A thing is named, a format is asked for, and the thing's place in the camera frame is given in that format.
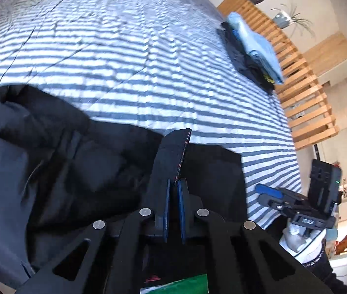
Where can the person's right hand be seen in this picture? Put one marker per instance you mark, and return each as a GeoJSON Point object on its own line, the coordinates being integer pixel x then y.
{"type": "Point", "coordinates": [296, 239]}

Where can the stack of folded clothes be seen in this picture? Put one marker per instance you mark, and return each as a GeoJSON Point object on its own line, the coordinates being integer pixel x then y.
{"type": "Point", "coordinates": [259, 46]}

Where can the dark navy folded garment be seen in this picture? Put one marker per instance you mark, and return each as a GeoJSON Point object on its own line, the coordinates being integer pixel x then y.
{"type": "Point", "coordinates": [231, 52]}

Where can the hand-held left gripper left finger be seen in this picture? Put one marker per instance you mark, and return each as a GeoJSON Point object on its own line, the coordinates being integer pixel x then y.
{"type": "Point", "coordinates": [167, 214]}

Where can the blue white striped quilt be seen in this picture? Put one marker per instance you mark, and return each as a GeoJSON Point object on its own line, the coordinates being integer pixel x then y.
{"type": "Point", "coordinates": [130, 52]}

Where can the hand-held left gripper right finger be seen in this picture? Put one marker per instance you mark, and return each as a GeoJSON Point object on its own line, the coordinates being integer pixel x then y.
{"type": "Point", "coordinates": [182, 214]}

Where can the wooden slatted bed rail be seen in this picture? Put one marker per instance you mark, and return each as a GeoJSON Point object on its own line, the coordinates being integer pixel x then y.
{"type": "Point", "coordinates": [302, 76]}

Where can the black garment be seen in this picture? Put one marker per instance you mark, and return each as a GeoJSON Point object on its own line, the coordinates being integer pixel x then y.
{"type": "Point", "coordinates": [84, 165]}

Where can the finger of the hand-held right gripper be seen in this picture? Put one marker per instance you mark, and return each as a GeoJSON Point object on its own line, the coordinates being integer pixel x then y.
{"type": "Point", "coordinates": [273, 203]}
{"type": "Point", "coordinates": [268, 190]}

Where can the folded dark clothes stack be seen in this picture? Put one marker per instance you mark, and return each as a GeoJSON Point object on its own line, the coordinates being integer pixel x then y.
{"type": "Point", "coordinates": [257, 70]}

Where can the person's right forearm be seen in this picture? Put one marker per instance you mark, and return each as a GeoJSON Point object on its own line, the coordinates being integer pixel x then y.
{"type": "Point", "coordinates": [323, 269]}

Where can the potted spider plant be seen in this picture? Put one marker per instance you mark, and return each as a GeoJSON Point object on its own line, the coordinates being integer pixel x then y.
{"type": "Point", "coordinates": [280, 18]}

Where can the light wooden cabinet panel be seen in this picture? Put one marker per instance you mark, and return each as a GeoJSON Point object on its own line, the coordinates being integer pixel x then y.
{"type": "Point", "coordinates": [329, 52]}

